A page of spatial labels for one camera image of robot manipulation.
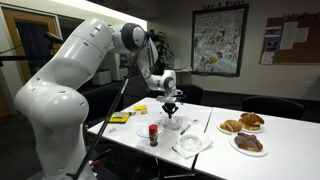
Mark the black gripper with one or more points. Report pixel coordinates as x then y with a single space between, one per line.
170 105

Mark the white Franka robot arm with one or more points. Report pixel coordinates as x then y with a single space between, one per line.
66 73

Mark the cut glass bowl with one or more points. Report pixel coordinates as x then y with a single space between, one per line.
173 125

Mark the black marker pen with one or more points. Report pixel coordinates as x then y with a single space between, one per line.
185 129

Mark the red spice bottle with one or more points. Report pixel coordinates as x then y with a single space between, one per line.
153 135

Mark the black office chair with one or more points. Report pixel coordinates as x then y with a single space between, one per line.
273 106
193 95

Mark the open yellow crayon box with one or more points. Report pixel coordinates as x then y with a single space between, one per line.
140 107

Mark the white round plate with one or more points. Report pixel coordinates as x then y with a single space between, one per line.
143 130

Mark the white side table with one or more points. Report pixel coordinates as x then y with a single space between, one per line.
183 70

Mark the white paper napkin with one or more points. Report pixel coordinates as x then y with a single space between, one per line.
206 142

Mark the yellow Crayola marker box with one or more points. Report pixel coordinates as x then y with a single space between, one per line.
119 117

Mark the white bread plate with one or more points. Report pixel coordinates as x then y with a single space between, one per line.
224 131
256 130
248 153

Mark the black tripod pole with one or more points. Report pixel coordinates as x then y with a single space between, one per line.
111 110

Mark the golden bread loaf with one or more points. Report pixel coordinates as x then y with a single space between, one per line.
231 125

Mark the dark green potted plant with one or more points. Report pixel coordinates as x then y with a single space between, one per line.
165 50

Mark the white storage box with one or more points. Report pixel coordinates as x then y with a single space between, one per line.
101 77

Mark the brown braided bread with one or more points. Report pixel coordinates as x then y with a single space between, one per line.
251 119

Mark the dark brown bread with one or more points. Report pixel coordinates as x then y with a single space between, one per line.
248 141

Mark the framed colourful poster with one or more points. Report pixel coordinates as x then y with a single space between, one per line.
216 40

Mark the white printed notice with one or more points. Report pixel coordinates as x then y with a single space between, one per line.
266 57

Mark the dark blue flyer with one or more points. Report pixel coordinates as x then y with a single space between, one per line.
272 44

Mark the blue white flyer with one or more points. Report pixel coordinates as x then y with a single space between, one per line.
273 31

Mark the tall white paper sheet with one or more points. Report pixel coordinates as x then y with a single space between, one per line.
288 35

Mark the brown cork board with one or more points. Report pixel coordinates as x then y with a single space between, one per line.
306 53

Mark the small white paper sheet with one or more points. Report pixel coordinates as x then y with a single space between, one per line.
303 34

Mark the wooden door with window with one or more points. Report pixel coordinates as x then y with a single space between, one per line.
10 33

